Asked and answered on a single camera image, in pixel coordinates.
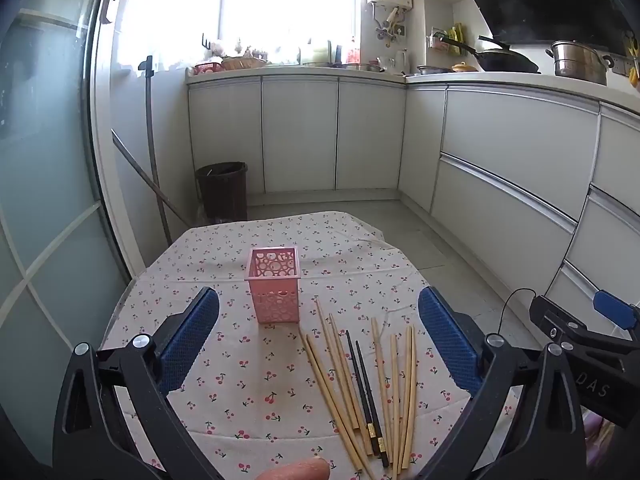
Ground frosted glass sliding door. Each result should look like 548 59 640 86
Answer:
0 0 138 480

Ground black wok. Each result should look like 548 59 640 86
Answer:
440 35 541 75

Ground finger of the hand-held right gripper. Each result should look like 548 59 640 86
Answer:
529 294 592 348
592 290 640 335

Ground bright window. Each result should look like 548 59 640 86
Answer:
117 0 361 61

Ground black chopstick with gold band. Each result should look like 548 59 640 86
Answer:
355 340 391 468
345 330 382 456

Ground wicker basket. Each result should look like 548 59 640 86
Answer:
220 56 268 71

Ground stainless steel pot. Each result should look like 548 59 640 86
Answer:
545 40 615 86

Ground white plastic container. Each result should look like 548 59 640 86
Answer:
299 40 331 65

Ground wooden broom stick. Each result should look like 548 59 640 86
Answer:
111 129 193 228

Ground black range hood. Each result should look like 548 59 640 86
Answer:
447 0 631 56

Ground brown plastic trash bin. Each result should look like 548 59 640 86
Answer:
195 161 249 223

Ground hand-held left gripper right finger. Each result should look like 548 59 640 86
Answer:
417 286 586 480

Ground wall rack with yellow packets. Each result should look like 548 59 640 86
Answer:
426 25 466 56

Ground person's right hand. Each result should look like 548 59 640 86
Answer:
584 410 620 467

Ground pile of wooden chopsticks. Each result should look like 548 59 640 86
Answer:
300 299 418 480

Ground person's left hand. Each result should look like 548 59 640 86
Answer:
256 456 331 480

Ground pink perforated plastic basket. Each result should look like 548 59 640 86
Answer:
245 246 301 324

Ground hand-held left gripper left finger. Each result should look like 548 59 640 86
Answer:
52 286 223 480

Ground cherry print tablecloth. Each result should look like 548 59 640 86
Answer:
97 210 531 480

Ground white kitchen countertop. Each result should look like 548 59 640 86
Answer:
185 62 640 111

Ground water heater pipes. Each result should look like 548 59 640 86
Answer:
370 2 408 50

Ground white kitchen base cabinets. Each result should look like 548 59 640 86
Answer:
187 72 640 311

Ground thin black cable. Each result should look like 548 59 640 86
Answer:
500 287 537 333

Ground grey mop handle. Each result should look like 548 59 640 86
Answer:
137 55 173 246

